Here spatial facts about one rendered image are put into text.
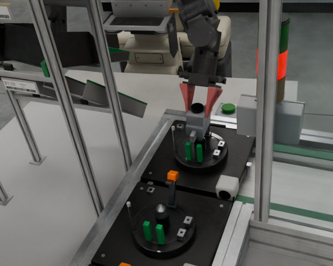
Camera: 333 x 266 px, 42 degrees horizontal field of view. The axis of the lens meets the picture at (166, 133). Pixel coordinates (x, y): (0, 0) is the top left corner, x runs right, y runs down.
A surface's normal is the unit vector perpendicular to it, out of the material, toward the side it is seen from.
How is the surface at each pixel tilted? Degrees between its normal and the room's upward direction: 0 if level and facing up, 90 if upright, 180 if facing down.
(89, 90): 90
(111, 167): 0
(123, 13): 90
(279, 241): 90
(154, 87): 0
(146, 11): 90
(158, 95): 0
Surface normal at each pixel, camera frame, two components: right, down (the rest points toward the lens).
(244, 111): -0.37, 0.62
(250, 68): -0.11, -0.77
